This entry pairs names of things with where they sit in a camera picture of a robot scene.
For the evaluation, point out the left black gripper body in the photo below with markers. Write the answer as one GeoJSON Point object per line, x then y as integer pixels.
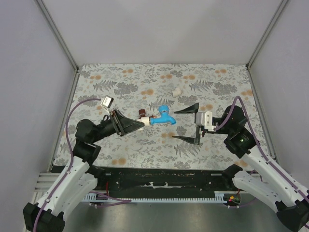
{"type": "Point", "coordinates": [105, 128]}

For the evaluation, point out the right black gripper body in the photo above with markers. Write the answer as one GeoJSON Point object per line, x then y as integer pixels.
{"type": "Point", "coordinates": [220, 131]}

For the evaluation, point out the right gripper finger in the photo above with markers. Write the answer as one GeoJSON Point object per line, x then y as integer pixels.
{"type": "Point", "coordinates": [193, 109]}
{"type": "Point", "coordinates": [191, 140]}

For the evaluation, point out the brown plastic water faucet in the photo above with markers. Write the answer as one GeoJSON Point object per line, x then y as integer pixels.
{"type": "Point", "coordinates": [142, 113]}

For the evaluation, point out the white elbow fitting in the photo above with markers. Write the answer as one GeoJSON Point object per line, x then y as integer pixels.
{"type": "Point", "coordinates": [145, 121]}

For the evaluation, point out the blue plastic water faucet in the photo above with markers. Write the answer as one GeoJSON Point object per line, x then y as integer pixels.
{"type": "Point", "coordinates": [165, 117]}

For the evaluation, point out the white elbow fitting far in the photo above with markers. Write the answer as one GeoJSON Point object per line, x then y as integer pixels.
{"type": "Point", "coordinates": [176, 92]}

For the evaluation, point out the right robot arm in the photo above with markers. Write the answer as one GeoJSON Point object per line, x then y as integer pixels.
{"type": "Point", "coordinates": [278, 190]}

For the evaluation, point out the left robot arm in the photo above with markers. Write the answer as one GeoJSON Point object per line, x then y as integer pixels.
{"type": "Point", "coordinates": [79, 177]}

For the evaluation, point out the floral patterned table mat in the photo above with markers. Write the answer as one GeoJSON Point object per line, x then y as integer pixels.
{"type": "Point", "coordinates": [148, 86]}

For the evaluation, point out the green circuit board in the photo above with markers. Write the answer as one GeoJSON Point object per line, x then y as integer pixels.
{"type": "Point", "coordinates": [234, 199]}

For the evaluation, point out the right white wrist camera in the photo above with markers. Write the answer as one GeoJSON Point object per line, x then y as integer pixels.
{"type": "Point", "coordinates": [204, 119]}

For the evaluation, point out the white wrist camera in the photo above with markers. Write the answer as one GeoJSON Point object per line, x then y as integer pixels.
{"type": "Point", "coordinates": [204, 119]}
{"type": "Point", "coordinates": [106, 103]}

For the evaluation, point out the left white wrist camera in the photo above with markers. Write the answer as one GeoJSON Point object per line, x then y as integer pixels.
{"type": "Point", "coordinates": [106, 103]}

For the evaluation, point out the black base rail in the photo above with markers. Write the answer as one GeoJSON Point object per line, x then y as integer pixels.
{"type": "Point", "coordinates": [162, 183]}

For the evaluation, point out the white slotted cable duct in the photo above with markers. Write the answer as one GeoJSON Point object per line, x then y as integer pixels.
{"type": "Point", "coordinates": [96, 198]}

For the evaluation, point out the left aluminium frame post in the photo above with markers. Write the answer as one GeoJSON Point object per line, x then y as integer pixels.
{"type": "Point", "coordinates": [56, 32]}

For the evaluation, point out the aluminium frame post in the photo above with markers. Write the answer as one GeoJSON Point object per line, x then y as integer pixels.
{"type": "Point", "coordinates": [281, 7]}
{"type": "Point", "coordinates": [56, 32]}

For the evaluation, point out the right aluminium frame post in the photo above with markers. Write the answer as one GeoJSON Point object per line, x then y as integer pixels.
{"type": "Point", "coordinates": [281, 7]}

